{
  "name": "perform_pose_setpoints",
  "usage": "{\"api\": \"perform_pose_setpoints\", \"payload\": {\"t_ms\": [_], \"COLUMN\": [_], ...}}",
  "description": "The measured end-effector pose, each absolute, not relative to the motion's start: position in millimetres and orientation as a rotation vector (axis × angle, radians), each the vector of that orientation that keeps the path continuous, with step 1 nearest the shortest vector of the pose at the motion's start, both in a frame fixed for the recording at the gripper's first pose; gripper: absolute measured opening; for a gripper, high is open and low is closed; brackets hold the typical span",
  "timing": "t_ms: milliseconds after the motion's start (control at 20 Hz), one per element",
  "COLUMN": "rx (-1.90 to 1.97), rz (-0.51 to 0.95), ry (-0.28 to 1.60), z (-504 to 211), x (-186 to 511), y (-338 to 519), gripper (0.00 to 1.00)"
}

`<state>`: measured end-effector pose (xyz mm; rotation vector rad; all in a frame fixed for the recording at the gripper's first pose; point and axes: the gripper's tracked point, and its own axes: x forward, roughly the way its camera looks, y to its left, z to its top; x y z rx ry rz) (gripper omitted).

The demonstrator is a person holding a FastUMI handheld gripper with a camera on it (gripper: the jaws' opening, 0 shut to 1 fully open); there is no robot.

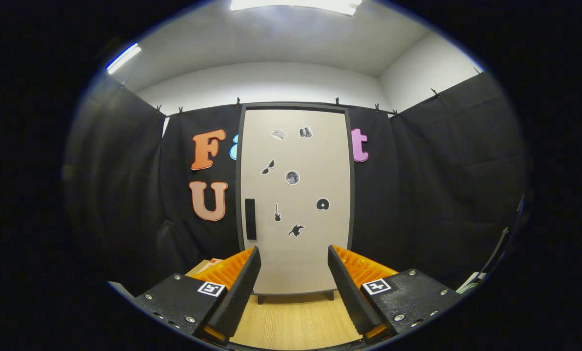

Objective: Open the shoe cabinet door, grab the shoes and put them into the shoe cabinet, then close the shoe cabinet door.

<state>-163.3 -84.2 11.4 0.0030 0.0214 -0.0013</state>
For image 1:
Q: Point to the tan cover book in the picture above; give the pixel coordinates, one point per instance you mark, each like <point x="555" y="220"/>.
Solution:
<point x="208" y="265"/>

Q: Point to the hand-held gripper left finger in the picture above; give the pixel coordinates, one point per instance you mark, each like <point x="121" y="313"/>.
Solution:
<point x="239" y="292"/>

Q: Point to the wide ceiling light panel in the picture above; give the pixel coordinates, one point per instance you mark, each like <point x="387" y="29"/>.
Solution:
<point x="295" y="4"/>

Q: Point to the black backdrop cloth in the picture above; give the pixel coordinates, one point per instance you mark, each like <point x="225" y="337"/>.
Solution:
<point x="442" y="185"/>

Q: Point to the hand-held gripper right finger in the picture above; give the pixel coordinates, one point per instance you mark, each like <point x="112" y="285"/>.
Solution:
<point x="349" y="292"/>

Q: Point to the white flat panel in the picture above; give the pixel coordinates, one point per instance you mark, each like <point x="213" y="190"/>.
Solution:
<point x="472" y="282"/>

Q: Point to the beige shoe cabinet door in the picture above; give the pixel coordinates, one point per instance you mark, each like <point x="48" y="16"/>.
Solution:
<point x="310" y="156"/>

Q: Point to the dark grey shoe cabinet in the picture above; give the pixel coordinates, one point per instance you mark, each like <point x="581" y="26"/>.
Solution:
<point x="295" y="105"/>

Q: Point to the narrow ceiling light strip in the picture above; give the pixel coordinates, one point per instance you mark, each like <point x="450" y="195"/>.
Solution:
<point x="124" y="57"/>

